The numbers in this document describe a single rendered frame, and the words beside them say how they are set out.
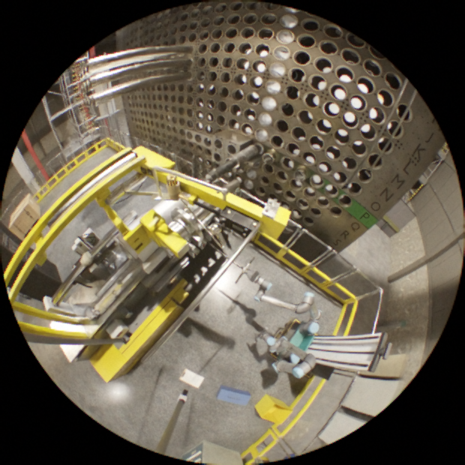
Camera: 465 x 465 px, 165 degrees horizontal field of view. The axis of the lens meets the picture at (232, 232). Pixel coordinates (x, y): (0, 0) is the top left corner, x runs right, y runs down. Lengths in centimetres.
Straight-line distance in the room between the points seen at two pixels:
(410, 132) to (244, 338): 372
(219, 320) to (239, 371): 92
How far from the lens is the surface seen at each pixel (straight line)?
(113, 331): 221
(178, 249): 99
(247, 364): 279
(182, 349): 272
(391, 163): 260
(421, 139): 266
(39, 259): 118
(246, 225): 78
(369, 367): 154
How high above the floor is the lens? 263
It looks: 58 degrees down
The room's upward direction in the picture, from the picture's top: 12 degrees clockwise
